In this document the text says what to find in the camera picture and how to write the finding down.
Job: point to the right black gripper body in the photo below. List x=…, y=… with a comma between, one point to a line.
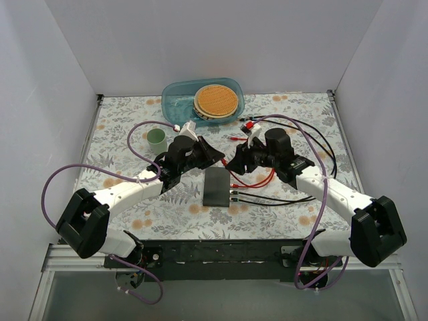
x=247, y=155

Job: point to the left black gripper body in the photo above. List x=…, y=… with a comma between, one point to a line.
x=201, y=152

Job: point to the black network switch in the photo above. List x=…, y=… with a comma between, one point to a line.
x=216, y=190

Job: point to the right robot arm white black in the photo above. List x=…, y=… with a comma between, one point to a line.
x=376, y=230

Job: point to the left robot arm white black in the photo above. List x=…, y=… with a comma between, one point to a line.
x=84, y=224

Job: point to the green cup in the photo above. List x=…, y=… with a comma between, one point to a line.
x=157, y=140

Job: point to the blue plastic container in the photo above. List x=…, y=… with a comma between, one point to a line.
x=178, y=101

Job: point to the round woven coaster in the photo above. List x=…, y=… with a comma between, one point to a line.
x=215, y=101

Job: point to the floral table mat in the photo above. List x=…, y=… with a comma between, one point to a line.
x=119, y=147

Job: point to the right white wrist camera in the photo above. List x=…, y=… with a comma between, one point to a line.
x=251, y=130

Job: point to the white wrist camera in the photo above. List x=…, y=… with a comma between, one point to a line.
x=251, y=130
x=188, y=130

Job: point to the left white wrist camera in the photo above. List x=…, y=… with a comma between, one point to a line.
x=188, y=130

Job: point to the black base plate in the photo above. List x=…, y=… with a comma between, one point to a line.
x=221, y=259

